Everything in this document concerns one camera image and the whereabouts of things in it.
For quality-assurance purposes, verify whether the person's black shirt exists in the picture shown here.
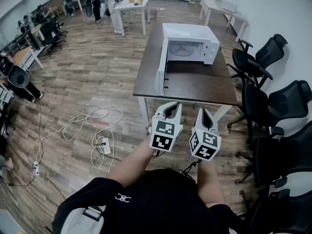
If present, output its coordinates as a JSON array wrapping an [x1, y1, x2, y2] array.
[[51, 168, 247, 234]]

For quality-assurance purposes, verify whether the white table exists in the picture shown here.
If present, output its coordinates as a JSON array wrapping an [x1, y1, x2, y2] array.
[[114, 0, 151, 37], [199, 0, 249, 43]]

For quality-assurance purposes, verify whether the wooden top desk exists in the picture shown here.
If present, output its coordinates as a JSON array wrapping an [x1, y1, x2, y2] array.
[[12, 46, 44, 71]]

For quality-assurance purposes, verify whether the white microwave oven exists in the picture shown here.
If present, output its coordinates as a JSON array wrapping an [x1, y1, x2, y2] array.
[[155, 22, 221, 97]]

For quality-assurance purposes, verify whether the person's right forearm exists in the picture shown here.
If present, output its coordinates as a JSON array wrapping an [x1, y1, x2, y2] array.
[[196, 158, 225, 208]]

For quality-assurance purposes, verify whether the black floor cable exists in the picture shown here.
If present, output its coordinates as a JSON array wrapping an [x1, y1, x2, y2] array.
[[0, 101, 66, 199]]

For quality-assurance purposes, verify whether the clear glass microwave plate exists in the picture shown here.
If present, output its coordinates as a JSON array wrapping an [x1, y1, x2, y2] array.
[[170, 43, 196, 58]]

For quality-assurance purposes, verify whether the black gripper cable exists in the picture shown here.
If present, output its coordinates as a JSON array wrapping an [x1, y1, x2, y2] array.
[[152, 149, 167, 159], [181, 158, 203, 180]]

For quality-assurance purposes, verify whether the light grey pouch with buckle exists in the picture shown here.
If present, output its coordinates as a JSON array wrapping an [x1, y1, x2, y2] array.
[[59, 205, 108, 234]]

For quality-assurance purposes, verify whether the dark brown wooden table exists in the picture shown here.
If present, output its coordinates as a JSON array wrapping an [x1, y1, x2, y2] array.
[[133, 20, 239, 129]]

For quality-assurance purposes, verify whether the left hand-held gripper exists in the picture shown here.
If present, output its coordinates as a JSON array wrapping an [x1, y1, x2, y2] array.
[[147, 101, 184, 154]]

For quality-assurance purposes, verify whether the white extension cable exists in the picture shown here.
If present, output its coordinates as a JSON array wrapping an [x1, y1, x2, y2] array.
[[62, 105, 124, 173]]

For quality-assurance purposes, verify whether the black swivel chair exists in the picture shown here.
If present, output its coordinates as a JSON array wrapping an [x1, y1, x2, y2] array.
[[40, 18, 68, 57]]

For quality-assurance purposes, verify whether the white box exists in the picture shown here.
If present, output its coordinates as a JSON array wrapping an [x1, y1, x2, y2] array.
[[223, 0, 238, 13]]

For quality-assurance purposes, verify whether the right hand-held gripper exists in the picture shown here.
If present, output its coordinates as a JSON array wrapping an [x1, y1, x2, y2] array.
[[188, 107, 222, 161]]

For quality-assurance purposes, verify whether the person's left forearm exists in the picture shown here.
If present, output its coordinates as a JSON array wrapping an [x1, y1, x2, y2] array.
[[108, 140, 159, 187]]

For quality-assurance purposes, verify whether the black metal desk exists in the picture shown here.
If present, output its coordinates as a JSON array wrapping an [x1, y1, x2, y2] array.
[[0, 28, 41, 56]]

